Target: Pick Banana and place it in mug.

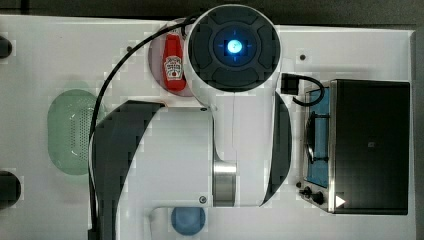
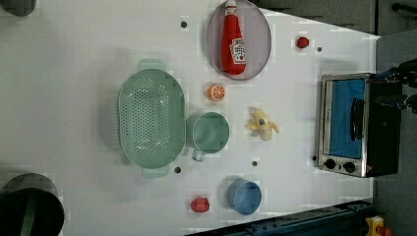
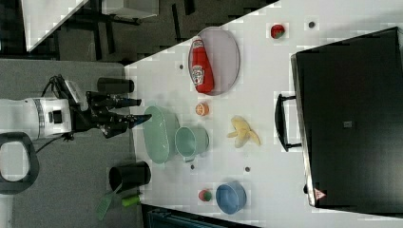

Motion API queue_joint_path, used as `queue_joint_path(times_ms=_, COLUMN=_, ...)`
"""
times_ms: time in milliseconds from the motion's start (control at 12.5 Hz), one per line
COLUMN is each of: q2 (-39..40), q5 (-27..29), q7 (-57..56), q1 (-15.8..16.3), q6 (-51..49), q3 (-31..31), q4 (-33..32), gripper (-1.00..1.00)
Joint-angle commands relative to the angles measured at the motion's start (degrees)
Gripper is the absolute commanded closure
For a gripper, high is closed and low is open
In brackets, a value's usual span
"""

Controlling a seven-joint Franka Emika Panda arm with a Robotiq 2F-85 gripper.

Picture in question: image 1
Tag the green perforated colander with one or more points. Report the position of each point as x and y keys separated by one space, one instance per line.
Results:
x=68 y=123

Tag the grey round plate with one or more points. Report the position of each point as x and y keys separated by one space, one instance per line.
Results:
x=155 y=56

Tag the red ketchup bottle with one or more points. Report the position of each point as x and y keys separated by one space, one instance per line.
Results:
x=172 y=64

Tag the blue cup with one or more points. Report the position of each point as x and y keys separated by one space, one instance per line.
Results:
x=188 y=221

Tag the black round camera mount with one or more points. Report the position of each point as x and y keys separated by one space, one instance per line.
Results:
x=10 y=189
x=6 y=47

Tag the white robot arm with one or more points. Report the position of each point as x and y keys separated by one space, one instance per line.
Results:
x=231 y=149

